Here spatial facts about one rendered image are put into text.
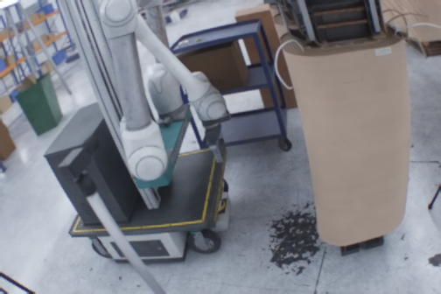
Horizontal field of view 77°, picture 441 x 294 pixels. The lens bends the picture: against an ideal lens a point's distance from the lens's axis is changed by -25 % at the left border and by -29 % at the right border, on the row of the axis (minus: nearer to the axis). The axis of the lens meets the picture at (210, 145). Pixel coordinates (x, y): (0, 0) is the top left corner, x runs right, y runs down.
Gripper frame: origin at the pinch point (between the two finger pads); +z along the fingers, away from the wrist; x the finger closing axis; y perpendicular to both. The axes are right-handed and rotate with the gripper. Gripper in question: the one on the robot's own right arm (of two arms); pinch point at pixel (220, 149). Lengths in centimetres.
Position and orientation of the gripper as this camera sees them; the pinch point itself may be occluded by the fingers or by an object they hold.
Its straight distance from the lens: 171.3
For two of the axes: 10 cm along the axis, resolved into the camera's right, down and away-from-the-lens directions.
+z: 3.0, 8.2, 4.8
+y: -9.5, 2.0, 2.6
